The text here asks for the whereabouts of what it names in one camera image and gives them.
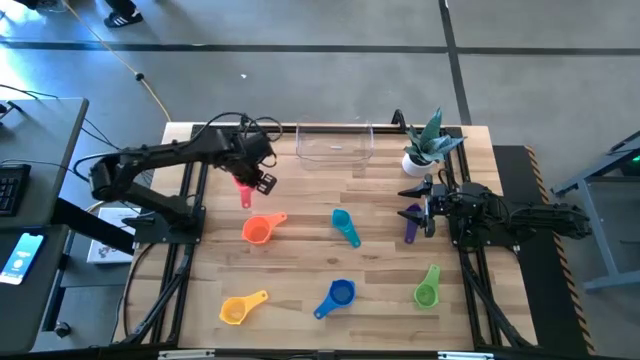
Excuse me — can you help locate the blue measuring cup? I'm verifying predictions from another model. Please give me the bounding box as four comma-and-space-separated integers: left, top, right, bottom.
313, 278, 357, 321

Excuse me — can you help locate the black keyboard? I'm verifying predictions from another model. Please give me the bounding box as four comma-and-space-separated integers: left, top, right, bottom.
0, 163, 32, 218

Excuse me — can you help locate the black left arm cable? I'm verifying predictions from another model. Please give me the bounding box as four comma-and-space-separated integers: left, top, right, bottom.
191, 111, 284, 151

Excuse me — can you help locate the person's leg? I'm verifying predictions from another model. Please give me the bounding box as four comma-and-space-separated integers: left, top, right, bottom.
103, 0, 145, 29

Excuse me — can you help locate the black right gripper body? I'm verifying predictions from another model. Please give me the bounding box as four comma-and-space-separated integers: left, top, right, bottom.
423, 172, 454, 239

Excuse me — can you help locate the black desk support beam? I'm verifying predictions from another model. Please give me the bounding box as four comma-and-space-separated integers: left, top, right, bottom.
51, 197, 137, 256

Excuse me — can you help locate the purple measuring cup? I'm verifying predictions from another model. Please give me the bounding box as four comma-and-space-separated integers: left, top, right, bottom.
403, 202, 424, 245

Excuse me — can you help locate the smartphone with lit screen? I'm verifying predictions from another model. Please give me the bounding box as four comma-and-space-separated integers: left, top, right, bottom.
0, 232, 46, 286

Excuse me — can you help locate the clear plastic basket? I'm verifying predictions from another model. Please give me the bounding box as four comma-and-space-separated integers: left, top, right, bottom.
294, 118, 376, 171

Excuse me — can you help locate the green measuring cup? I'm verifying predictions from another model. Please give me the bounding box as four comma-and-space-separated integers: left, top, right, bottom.
413, 263, 442, 310

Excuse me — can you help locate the green snake plant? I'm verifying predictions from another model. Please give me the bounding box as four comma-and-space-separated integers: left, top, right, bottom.
403, 106, 467, 165

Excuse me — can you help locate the black hazard-striped floor mat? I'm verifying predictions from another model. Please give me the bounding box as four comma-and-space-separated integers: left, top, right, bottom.
492, 144, 596, 356

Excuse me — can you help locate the yellow measuring cup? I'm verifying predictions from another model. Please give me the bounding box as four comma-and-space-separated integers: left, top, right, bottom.
218, 289, 270, 327

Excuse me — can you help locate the black floor cable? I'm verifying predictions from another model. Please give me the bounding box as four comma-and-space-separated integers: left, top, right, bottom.
79, 117, 124, 151

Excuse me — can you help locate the orange measuring cup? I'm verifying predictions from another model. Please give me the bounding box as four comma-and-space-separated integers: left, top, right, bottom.
241, 211, 289, 246

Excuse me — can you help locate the grey metal table frame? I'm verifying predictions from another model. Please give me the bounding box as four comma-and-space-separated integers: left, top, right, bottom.
551, 130, 640, 294

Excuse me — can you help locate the teal measuring cup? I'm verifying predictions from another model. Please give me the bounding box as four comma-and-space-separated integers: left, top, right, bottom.
331, 208, 362, 249

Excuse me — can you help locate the yellow floor cable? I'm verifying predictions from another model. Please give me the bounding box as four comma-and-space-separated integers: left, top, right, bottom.
60, 0, 173, 124

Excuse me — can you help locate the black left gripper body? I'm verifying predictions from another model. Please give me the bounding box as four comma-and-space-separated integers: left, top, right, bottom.
227, 130, 277, 184

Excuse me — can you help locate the white booklet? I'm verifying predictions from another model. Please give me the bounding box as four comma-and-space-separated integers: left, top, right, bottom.
86, 206, 144, 265

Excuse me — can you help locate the white plant pot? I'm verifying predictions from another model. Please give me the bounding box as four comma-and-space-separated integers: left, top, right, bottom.
401, 152, 437, 178

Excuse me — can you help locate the silver metal bracket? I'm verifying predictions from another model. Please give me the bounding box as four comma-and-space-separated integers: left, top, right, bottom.
158, 349, 216, 360
437, 351, 495, 360

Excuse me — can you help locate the dark grey side desk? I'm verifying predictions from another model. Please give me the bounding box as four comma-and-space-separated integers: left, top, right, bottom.
0, 223, 70, 356

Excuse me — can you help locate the pink measuring cup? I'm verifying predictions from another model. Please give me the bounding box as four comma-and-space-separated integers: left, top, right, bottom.
232, 175, 254, 210

